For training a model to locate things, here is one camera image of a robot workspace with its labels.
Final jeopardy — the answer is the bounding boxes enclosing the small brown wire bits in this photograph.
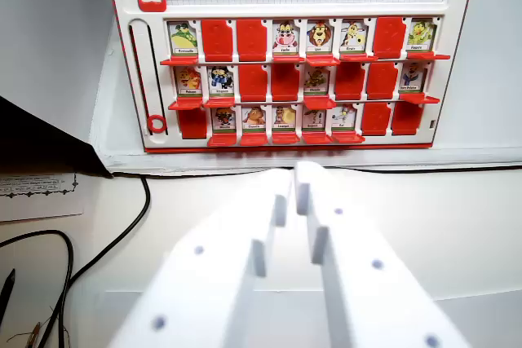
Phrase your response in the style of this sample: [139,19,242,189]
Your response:
[7,320,42,348]

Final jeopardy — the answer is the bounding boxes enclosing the black box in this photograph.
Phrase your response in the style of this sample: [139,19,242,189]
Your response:
[0,95,114,180]

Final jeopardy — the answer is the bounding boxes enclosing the white printed paper card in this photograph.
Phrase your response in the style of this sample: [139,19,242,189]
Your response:
[0,171,86,223]

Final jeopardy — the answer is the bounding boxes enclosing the looped black cable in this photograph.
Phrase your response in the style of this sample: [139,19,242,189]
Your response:
[0,229,75,348]

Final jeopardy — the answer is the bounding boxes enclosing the red and white game board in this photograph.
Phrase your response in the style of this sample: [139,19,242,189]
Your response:
[104,0,480,155]

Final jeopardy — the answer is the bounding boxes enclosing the red board flap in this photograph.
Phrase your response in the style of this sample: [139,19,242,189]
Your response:
[398,92,441,105]

